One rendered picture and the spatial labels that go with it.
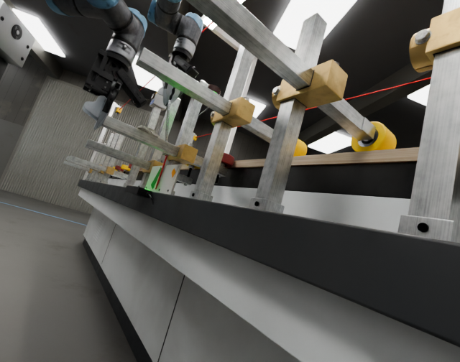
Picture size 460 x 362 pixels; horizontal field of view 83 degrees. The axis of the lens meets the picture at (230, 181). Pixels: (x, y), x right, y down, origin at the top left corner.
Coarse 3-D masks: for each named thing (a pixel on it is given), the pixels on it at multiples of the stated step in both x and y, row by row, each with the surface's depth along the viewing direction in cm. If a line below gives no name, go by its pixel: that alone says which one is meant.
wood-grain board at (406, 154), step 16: (240, 160) 95; (256, 160) 87; (304, 160) 70; (320, 160) 66; (336, 160) 62; (352, 160) 59; (368, 160) 56; (384, 160) 53; (400, 160) 51; (416, 160) 48
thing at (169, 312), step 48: (240, 192) 89; (288, 192) 72; (336, 192) 60; (384, 192) 52; (96, 240) 238; (144, 288) 124; (192, 288) 93; (144, 336) 108; (192, 336) 84; (240, 336) 68
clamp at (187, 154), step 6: (186, 144) 83; (180, 150) 84; (186, 150) 83; (192, 150) 84; (168, 156) 91; (180, 156) 82; (186, 156) 83; (192, 156) 84; (180, 162) 89; (186, 162) 86; (192, 162) 84
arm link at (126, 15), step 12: (84, 0) 66; (96, 0) 63; (108, 0) 64; (120, 0) 67; (84, 12) 68; (96, 12) 67; (108, 12) 66; (120, 12) 68; (108, 24) 71; (120, 24) 70
